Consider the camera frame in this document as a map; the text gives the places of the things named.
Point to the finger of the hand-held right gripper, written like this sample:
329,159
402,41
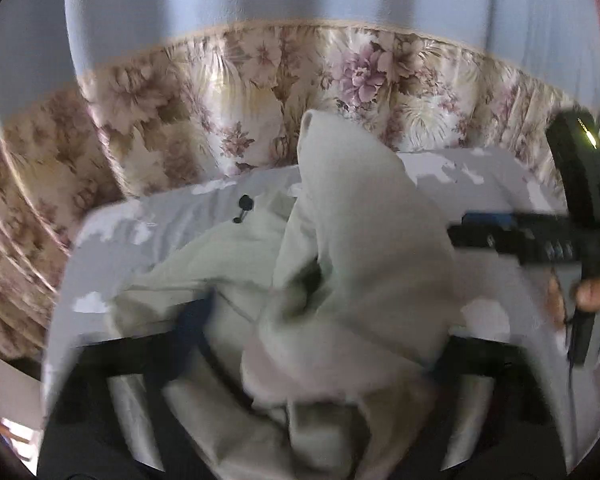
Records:
520,240

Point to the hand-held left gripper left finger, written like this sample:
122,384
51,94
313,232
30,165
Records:
196,322

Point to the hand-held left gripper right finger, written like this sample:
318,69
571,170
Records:
480,355

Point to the pale green jacket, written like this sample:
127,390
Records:
360,220

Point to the grey printed bed sheet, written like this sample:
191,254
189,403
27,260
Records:
180,230

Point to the floral curtain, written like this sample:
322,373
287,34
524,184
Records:
180,85

